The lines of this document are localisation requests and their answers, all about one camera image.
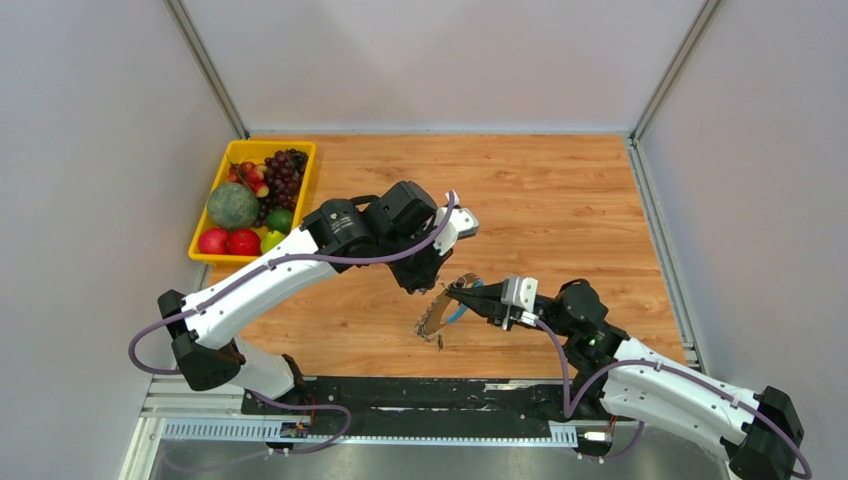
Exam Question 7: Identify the red apple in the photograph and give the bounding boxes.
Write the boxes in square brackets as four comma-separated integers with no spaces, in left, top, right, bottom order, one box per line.
[227,229,261,257]
[197,228,229,255]

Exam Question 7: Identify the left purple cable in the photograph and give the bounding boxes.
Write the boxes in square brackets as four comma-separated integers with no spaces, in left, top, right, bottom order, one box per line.
[127,190,460,456]

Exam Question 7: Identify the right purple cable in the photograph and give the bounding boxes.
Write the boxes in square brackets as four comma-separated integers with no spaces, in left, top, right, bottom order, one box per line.
[533,317,814,480]

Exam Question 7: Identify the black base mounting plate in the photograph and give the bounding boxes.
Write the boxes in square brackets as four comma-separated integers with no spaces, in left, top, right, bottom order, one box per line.
[239,374,637,440]

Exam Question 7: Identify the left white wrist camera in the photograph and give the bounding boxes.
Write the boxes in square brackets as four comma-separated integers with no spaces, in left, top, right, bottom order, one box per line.
[433,207,480,257]

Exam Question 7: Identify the white slotted cable duct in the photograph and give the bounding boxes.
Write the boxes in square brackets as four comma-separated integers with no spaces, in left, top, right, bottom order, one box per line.
[162,420,579,448]

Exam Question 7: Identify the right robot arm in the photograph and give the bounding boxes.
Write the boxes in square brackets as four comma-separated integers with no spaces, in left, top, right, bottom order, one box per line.
[446,276,812,479]

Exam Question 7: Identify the silver crescent key organizer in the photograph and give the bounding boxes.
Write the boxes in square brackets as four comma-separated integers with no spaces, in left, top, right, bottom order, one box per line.
[414,273,483,352]

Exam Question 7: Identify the dark purple grape bunch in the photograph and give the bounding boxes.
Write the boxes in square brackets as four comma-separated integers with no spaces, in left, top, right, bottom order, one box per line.
[252,149,308,227]

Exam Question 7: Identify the red apple right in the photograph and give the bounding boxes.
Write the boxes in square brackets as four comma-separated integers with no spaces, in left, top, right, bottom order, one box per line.
[227,229,261,257]

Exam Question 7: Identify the purple cable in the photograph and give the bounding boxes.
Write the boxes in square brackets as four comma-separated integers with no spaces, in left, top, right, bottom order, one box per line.
[533,317,814,480]
[127,190,460,456]

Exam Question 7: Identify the red apple left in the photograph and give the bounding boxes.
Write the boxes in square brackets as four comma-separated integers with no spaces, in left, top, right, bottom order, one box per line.
[197,228,229,255]

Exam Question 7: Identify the green melon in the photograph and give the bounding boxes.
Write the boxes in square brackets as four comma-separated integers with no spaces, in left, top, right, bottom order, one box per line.
[206,182,260,230]

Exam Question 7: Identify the aluminium frame rail front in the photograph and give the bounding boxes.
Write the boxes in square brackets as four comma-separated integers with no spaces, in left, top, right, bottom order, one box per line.
[135,372,745,429]

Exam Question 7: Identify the yellow plastic fruit tray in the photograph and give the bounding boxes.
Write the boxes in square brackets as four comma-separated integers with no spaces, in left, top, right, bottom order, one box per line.
[188,140,317,265]

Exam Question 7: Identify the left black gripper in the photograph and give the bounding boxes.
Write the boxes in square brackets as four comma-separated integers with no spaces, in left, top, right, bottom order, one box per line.
[377,222,453,294]

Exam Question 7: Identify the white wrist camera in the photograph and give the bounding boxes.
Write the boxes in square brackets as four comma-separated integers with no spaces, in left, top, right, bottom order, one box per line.
[433,207,480,257]
[501,275,538,306]

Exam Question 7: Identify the small red fruits cluster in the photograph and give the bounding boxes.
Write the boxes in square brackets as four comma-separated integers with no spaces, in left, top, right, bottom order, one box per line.
[227,161,270,198]

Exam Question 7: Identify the green lime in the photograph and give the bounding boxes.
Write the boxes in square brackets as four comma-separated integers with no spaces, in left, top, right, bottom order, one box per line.
[265,208,294,235]

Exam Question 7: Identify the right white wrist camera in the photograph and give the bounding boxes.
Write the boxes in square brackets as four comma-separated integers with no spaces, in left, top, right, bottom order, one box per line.
[501,275,538,306]

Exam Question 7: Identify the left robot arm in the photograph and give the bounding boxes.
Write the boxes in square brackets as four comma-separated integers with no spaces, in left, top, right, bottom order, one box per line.
[169,181,479,414]

